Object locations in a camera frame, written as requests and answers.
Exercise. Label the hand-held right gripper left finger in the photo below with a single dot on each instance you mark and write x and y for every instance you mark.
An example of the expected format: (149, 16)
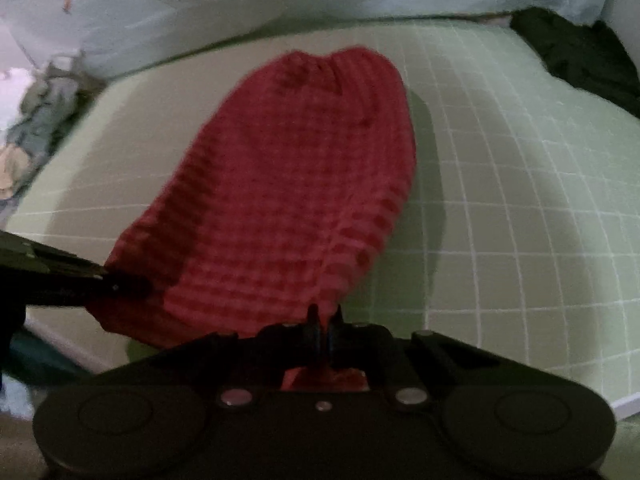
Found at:
(312, 332)

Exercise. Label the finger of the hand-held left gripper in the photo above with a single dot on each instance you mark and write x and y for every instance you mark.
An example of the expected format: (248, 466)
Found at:
(65, 260)
(100, 289)

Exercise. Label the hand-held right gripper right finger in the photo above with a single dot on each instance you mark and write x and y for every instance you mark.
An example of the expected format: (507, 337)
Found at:
(334, 335)

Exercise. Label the red checked pants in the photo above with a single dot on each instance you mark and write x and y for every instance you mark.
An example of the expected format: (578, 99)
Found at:
(300, 185)

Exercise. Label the beige garment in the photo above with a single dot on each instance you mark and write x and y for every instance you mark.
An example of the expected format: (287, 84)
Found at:
(12, 170)

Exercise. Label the grey-green garment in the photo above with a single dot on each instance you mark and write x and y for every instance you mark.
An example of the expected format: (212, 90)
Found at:
(50, 105)

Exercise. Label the dark green cloth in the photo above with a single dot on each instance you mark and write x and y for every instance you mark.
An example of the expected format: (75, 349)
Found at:
(585, 55)

